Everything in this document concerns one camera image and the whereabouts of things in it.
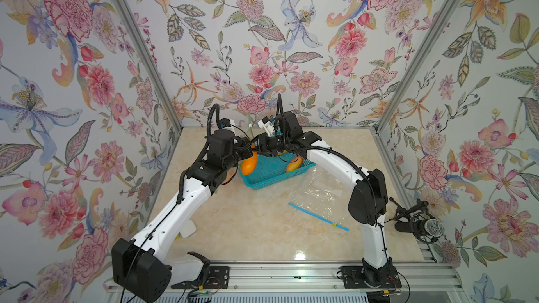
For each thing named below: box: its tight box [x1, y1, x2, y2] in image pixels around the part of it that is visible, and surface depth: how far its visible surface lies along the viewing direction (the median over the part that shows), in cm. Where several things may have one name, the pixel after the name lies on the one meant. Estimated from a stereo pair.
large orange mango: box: [241, 142, 258, 176], surface depth 78 cm
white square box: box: [179, 218, 197, 238], surface depth 86 cm
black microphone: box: [389, 196, 445, 244], surface depth 72 cm
